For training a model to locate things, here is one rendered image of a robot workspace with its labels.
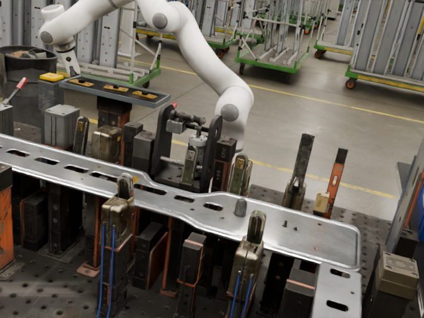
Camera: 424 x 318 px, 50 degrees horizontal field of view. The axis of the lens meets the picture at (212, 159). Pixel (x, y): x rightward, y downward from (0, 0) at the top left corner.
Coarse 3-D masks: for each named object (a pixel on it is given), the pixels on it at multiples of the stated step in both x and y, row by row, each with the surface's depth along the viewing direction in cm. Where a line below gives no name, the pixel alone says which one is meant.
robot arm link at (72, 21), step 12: (84, 0) 165; (96, 0) 163; (108, 0) 162; (72, 12) 163; (84, 12) 165; (96, 12) 166; (108, 12) 167; (48, 24) 164; (60, 24) 163; (72, 24) 164; (84, 24) 167; (48, 36) 165; (60, 36) 165
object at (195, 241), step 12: (192, 240) 112; (204, 240) 114; (192, 252) 110; (180, 264) 112; (192, 264) 111; (180, 276) 113; (192, 276) 112; (180, 288) 116; (192, 288) 115; (180, 300) 115; (192, 300) 119; (180, 312) 119; (192, 312) 120
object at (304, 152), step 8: (304, 136) 126; (312, 136) 128; (304, 144) 127; (312, 144) 128; (304, 152) 130; (296, 160) 131; (304, 160) 131; (296, 168) 131; (304, 168) 130; (296, 176) 132; (304, 176) 131
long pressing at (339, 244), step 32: (0, 160) 135; (32, 160) 138; (64, 160) 141; (96, 160) 144; (96, 192) 127; (192, 192) 133; (224, 192) 135; (192, 224) 118; (224, 224) 120; (288, 224) 124; (288, 256) 112; (320, 256) 112; (352, 256) 114
